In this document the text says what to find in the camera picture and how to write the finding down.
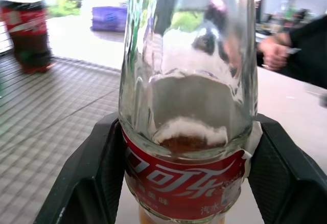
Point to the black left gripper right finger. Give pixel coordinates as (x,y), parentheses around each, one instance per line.
(286,180)

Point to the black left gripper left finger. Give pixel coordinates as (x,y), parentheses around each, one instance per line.
(87,183)

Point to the clear glass cola bottle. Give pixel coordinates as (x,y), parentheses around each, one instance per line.
(186,93)

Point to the dark cola bottle red label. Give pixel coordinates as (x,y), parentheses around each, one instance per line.
(28,32)

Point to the person's bare hand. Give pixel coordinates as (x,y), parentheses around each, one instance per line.
(274,50)

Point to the grey checked table mat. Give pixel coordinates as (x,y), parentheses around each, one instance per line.
(53,121)

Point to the purple box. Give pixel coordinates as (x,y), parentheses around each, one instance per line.
(108,19)

